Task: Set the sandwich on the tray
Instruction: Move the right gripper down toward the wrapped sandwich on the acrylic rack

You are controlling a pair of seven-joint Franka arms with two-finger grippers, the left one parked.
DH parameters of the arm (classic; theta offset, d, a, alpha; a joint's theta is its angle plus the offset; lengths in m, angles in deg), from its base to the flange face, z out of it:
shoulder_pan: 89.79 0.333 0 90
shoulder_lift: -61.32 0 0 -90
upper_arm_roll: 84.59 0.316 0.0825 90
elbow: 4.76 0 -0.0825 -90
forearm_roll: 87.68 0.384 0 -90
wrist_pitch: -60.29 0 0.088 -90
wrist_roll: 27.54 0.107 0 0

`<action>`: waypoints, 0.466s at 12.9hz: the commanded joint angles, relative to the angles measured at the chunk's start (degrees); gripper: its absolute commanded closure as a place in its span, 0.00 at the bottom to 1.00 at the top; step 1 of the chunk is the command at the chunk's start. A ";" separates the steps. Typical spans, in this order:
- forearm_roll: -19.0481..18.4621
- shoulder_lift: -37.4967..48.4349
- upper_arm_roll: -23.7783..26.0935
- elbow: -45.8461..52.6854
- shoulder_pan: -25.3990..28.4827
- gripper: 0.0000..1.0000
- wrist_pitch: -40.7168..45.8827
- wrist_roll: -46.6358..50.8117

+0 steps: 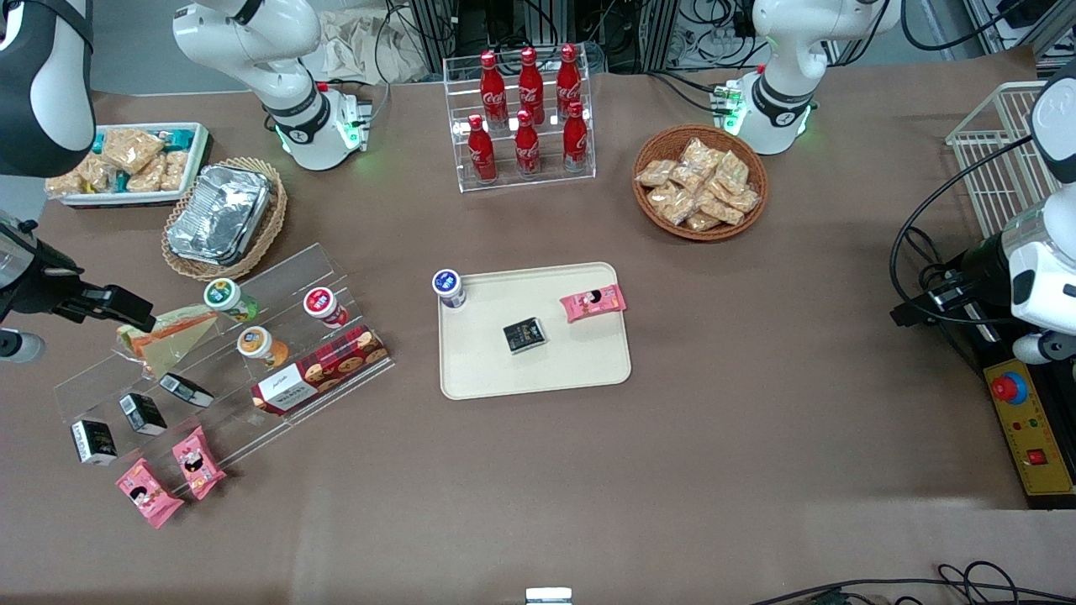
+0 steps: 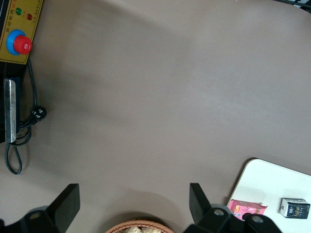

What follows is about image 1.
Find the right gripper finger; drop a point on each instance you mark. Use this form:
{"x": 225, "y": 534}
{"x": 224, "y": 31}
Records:
{"x": 118, "y": 299}
{"x": 101, "y": 316}

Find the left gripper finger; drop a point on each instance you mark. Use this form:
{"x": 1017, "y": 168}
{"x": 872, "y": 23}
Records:
{"x": 946, "y": 293}
{"x": 918, "y": 312}

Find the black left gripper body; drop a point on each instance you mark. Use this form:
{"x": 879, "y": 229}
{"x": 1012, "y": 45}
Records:
{"x": 980, "y": 267}

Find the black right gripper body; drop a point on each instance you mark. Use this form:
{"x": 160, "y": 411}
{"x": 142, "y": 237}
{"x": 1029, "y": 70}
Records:
{"x": 40, "y": 281}

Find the plastic-wrapped triangle sandwich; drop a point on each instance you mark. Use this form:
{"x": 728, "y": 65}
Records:
{"x": 172, "y": 340}

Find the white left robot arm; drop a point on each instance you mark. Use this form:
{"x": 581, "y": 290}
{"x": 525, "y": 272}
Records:
{"x": 786, "y": 50}

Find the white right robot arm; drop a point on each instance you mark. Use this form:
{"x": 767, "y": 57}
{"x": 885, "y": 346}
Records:
{"x": 244, "y": 42}

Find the silver foil tray stack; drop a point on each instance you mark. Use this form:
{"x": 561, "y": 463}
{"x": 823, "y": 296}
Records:
{"x": 220, "y": 214}

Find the beige serving tray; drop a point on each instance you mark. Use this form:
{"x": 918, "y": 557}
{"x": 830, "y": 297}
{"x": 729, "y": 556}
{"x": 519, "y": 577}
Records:
{"x": 580, "y": 361}

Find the clear rice cracker packet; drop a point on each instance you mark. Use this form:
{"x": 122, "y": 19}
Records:
{"x": 99, "y": 175}
{"x": 67, "y": 185}
{"x": 664, "y": 196}
{"x": 703, "y": 221}
{"x": 133, "y": 149}
{"x": 721, "y": 208}
{"x": 174, "y": 170}
{"x": 688, "y": 178}
{"x": 733, "y": 172}
{"x": 702, "y": 155}
{"x": 656, "y": 172}
{"x": 148, "y": 176}
{"x": 679, "y": 212}

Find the green-lid cup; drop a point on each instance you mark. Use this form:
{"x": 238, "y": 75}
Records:
{"x": 224, "y": 296}

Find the small black snack box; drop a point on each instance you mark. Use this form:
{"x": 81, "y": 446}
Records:
{"x": 187, "y": 390}
{"x": 143, "y": 413}
{"x": 524, "y": 335}
{"x": 94, "y": 442}

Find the orange-lid cup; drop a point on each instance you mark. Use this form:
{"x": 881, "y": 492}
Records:
{"x": 256, "y": 343}

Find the yellow emergency stop box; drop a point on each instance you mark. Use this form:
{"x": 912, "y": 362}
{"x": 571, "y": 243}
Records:
{"x": 1038, "y": 420}

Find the white rectangular bin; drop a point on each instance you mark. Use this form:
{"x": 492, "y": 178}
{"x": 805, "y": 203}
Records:
{"x": 197, "y": 155}

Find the teal snack packet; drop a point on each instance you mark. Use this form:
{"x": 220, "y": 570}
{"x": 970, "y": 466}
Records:
{"x": 179, "y": 139}

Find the pink snack packet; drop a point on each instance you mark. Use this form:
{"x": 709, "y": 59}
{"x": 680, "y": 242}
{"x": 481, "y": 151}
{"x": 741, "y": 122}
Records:
{"x": 148, "y": 494}
{"x": 198, "y": 462}
{"x": 593, "y": 302}

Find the oval wicker basket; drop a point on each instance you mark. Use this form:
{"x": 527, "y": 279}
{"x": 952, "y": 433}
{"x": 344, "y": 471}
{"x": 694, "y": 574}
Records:
{"x": 273, "y": 214}

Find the clear acrylic tiered shelf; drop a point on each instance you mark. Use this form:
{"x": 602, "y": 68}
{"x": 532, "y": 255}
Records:
{"x": 303, "y": 267}

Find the red-lid cup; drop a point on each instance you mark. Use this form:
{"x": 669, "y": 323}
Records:
{"x": 322, "y": 304}

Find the red plaid cookie box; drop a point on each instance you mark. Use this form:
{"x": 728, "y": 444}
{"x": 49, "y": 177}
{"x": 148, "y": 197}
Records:
{"x": 324, "y": 370}

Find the round wicker basket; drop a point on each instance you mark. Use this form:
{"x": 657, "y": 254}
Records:
{"x": 651, "y": 214}

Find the blue-lid cup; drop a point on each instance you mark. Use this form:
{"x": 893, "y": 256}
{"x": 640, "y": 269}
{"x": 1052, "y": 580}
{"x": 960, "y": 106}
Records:
{"x": 448, "y": 286}

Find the crumpled white cloth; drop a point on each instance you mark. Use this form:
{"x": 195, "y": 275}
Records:
{"x": 370, "y": 46}

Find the red cola bottle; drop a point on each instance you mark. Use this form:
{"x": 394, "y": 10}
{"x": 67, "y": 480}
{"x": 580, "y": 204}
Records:
{"x": 527, "y": 149}
{"x": 575, "y": 141}
{"x": 568, "y": 80}
{"x": 530, "y": 84}
{"x": 482, "y": 155}
{"x": 493, "y": 88}

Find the clear acrylic bottle rack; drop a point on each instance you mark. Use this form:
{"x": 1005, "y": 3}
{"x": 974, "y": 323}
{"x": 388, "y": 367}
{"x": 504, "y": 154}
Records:
{"x": 521, "y": 183}

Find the aluminium equipment rack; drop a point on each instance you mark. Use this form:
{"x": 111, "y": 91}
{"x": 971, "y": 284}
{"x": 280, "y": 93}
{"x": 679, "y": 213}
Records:
{"x": 437, "y": 25}

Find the small white block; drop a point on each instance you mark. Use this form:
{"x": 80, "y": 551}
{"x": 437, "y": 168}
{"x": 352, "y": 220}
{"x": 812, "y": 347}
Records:
{"x": 548, "y": 596}

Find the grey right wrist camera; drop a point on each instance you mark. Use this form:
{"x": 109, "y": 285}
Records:
{"x": 18, "y": 345}

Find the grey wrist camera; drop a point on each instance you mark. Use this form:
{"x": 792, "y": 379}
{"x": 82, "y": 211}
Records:
{"x": 18, "y": 345}
{"x": 1038, "y": 347}

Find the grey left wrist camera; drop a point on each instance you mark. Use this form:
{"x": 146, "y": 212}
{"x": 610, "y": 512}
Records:
{"x": 1038, "y": 347}

